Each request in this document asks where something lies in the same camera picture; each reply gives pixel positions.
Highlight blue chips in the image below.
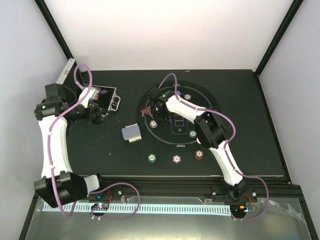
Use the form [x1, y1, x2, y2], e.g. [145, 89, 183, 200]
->
[184, 94, 192, 101]
[149, 120, 158, 129]

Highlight green chips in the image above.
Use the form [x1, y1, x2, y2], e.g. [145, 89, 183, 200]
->
[188, 130, 197, 138]

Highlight green poker chip stack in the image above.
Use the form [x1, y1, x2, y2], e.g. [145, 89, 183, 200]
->
[147, 153, 157, 163]

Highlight blue white poker chip stack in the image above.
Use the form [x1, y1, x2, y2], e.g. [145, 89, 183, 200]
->
[172, 155, 181, 164]

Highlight orange black poker chip stack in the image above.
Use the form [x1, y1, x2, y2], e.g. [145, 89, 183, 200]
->
[194, 149, 204, 161]

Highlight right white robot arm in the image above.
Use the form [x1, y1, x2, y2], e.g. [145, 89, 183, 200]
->
[148, 87, 248, 202]

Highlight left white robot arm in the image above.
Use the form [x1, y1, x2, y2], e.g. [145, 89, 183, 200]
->
[34, 83, 108, 208]

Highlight red triangular marker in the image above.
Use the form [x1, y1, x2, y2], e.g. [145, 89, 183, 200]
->
[140, 105, 152, 116]

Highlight aluminium poker case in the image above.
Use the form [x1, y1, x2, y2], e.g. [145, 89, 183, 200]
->
[56, 58, 121, 112]

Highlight round black poker mat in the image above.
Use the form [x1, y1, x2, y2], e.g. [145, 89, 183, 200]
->
[136, 80, 221, 154]

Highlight blue playing card deck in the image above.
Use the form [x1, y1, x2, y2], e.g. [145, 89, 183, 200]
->
[121, 123, 142, 143]

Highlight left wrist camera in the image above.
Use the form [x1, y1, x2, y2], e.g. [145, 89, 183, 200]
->
[78, 87, 99, 109]

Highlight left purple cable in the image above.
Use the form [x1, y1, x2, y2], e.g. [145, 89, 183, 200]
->
[47, 63, 140, 222]

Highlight purple cable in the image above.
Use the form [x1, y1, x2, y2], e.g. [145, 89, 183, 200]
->
[156, 73, 270, 222]
[47, 63, 140, 222]

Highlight white slotted cable duct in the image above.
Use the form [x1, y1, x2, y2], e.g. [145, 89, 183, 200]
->
[42, 201, 232, 216]

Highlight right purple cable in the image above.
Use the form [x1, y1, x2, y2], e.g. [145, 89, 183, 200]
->
[156, 73, 270, 222]

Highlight black aluminium rail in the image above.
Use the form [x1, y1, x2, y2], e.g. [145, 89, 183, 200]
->
[100, 176, 305, 203]

